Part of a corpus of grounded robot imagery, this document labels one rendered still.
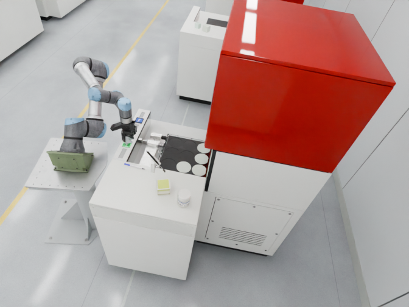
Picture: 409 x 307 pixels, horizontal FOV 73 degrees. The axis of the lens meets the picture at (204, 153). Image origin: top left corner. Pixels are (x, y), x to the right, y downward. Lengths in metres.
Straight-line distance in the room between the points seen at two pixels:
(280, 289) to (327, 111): 1.67
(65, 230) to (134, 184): 1.17
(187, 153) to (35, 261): 1.52
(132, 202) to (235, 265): 1.26
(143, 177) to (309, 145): 0.99
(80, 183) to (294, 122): 1.37
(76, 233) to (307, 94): 2.17
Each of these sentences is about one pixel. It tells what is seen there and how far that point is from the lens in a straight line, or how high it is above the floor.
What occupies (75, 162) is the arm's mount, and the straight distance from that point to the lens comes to 1.97.
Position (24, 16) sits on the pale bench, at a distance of 5.35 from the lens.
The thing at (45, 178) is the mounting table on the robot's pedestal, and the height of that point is 0.82.
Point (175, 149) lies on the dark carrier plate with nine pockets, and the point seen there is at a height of 0.90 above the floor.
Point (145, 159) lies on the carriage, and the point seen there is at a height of 0.88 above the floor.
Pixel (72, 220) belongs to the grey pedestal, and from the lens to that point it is 2.80.
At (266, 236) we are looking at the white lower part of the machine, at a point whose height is 0.39.
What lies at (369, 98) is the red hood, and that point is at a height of 1.72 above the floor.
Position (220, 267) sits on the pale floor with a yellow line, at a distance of 2.55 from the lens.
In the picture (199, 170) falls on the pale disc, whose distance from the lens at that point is 1.89.
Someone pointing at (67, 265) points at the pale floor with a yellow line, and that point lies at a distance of 2.63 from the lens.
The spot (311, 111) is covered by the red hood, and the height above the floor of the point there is 1.60.
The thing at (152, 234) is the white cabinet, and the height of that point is 0.75.
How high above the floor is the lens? 2.35
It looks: 46 degrees down
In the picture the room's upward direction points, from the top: 10 degrees clockwise
